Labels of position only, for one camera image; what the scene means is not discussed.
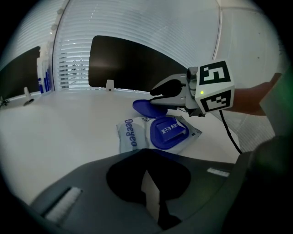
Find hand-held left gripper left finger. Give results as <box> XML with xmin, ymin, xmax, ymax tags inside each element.
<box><xmin>106</xmin><ymin>148</ymin><xmax>147</xmax><ymax>204</ymax></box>

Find person's right forearm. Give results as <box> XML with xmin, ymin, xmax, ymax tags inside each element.
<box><xmin>223</xmin><ymin>72</ymin><xmax>282</xmax><ymax>116</ymax></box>

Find large black monitor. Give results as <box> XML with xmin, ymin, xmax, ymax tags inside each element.
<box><xmin>88</xmin><ymin>35</ymin><xmax>191</xmax><ymax>93</ymax></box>

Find blue wet wipes pack lid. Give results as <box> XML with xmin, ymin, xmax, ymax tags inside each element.
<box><xmin>132</xmin><ymin>98</ymin><xmax>168</xmax><ymax>119</ymax></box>

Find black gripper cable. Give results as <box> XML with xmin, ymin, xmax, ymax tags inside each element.
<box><xmin>219</xmin><ymin>110</ymin><xmax>243</xmax><ymax>154</ymax></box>

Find white wet wipes pack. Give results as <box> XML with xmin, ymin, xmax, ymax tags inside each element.
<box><xmin>116</xmin><ymin>115</ymin><xmax>203</xmax><ymax>155</ymax></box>

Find person's dark clothing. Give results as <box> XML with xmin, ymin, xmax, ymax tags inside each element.
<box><xmin>225</xmin><ymin>134</ymin><xmax>293</xmax><ymax>234</ymax></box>

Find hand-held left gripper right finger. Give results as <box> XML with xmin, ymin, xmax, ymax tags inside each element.
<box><xmin>146</xmin><ymin>148</ymin><xmax>192</xmax><ymax>230</ymax></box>

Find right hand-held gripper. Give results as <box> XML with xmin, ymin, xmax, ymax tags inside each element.
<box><xmin>148</xmin><ymin>59</ymin><xmax>236</xmax><ymax>118</ymax></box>

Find person's grey sleeve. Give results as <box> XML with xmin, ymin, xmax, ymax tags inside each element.
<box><xmin>259</xmin><ymin>68</ymin><xmax>293</xmax><ymax>138</ymax></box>

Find white window blinds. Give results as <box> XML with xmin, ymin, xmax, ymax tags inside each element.
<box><xmin>57</xmin><ymin>38</ymin><xmax>90</xmax><ymax>90</ymax></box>

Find white bottle blue label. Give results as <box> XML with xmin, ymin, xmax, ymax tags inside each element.
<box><xmin>43</xmin><ymin>41</ymin><xmax>53</xmax><ymax>95</ymax></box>
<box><xmin>36</xmin><ymin>57</ymin><xmax>45</xmax><ymax>95</ymax></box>

